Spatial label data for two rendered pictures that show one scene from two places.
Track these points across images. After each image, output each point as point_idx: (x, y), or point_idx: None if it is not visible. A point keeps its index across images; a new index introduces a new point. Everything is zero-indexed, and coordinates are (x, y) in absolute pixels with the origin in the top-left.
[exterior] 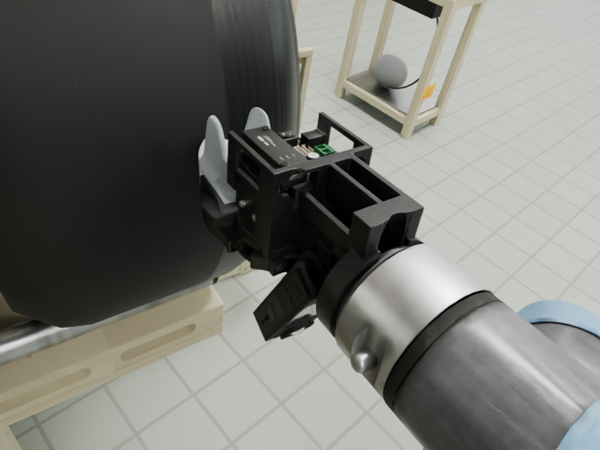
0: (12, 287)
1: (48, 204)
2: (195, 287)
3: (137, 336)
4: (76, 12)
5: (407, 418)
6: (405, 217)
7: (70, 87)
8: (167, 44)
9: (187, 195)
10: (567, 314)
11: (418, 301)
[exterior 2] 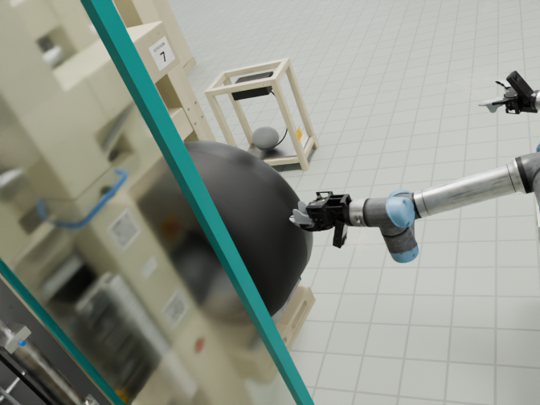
0: (268, 292)
1: (272, 255)
2: (296, 285)
3: (292, 315)
4: (254, 210)
5: (370, 223)
6: (347, 197)
7: (263, 225)
8: (270, 202)
9: (293, 235)
10: (394, 193)
11: (358, 206)
